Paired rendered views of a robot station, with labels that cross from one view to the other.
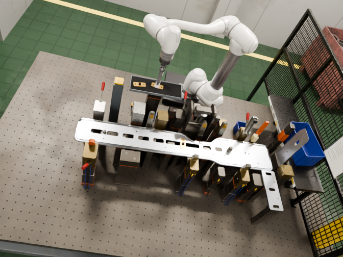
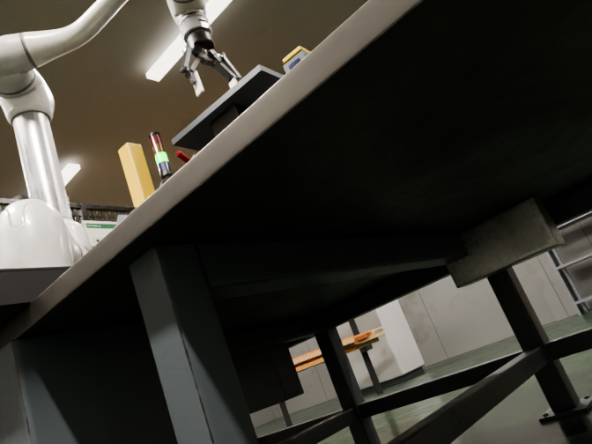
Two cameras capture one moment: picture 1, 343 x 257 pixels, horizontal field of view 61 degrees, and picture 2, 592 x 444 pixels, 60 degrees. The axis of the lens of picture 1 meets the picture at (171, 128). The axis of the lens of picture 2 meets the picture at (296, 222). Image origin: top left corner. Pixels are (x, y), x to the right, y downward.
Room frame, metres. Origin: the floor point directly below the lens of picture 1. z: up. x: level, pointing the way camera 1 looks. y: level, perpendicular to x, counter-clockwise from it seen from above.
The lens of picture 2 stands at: (2.26, 1.24, 0.39)
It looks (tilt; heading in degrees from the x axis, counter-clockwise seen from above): 17 degrees up; 230
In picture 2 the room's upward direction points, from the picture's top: 21 degrees counter-clockwise
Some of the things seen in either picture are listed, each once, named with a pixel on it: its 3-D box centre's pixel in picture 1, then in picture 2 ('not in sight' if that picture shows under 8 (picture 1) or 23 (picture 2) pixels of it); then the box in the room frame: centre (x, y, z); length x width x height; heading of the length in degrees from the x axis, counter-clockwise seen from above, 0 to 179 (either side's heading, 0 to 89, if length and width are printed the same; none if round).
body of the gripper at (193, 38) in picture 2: (164, 62); (203, 50); (1.48, 0.21, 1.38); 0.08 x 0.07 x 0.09; 7
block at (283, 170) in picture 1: (274, 181); not in sight; (1.33, -0.86, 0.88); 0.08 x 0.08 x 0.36; 18
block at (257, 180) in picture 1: (248, 190); not in sight; (1.20, -0.69, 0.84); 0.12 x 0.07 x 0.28; 18
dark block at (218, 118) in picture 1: (206, 131); not in sight; (1.50, -0.26, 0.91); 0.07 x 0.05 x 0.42; 18
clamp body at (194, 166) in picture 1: (186, 178); not in sight; (1.06, -0.23, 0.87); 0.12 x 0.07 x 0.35; 18
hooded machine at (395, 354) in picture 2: not in sight; (369, 328); (-2.69, -4.00, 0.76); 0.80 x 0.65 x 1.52; 105
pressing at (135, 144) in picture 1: (179, 145); not in sight; (1.21, -0.10, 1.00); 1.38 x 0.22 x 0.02; 108
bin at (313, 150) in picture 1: (302, 143); not in sight; (1.59, -0.94, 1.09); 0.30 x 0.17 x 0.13; 25
